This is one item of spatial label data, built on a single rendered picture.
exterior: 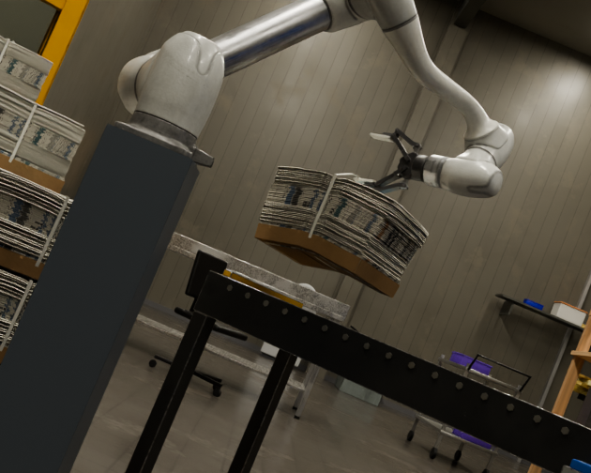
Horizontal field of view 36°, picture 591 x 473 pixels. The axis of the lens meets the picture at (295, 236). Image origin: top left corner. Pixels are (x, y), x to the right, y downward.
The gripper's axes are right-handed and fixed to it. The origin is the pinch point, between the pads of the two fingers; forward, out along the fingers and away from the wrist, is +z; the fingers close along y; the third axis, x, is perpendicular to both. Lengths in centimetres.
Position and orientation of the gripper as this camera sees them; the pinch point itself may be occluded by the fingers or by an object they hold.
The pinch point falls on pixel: (367, 157)
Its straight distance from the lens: 273.4
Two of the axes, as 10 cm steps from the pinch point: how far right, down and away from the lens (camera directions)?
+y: -3.4, 9.3, -1.4
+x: 4.7, 3.0, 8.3
